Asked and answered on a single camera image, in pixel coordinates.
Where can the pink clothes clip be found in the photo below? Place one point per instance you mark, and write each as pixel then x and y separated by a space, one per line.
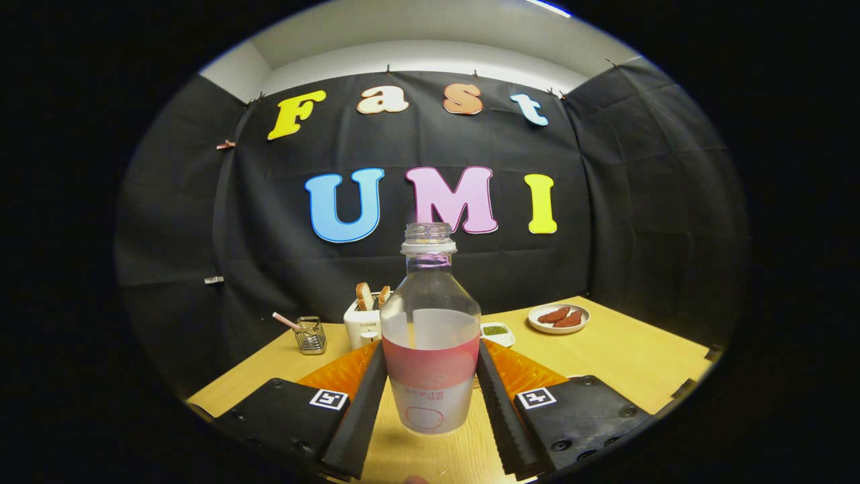
pixel 226 144

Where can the small white square dish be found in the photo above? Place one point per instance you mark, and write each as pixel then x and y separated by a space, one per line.
pixel 496 333

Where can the toast slice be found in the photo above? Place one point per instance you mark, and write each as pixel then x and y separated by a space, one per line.
pixel 364 297
pixel 383 296

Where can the wooden table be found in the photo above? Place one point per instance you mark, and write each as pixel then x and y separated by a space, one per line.
pixel 605 356

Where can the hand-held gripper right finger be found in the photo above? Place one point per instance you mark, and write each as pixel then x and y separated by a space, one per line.
pixel 507 423

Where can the white toaster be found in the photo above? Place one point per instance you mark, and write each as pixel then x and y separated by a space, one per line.
pixel 363 329

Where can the white round plate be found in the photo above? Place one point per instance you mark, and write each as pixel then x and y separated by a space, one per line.
pixel 541 326

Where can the clear juice bottle pink label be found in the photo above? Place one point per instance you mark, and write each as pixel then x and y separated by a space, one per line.
pixel 430 363

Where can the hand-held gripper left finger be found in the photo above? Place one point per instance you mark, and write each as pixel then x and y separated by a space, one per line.
pixel 356 423

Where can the red sausage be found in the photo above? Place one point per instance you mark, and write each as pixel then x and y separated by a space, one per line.
pixel 568 320
pixel 552 314

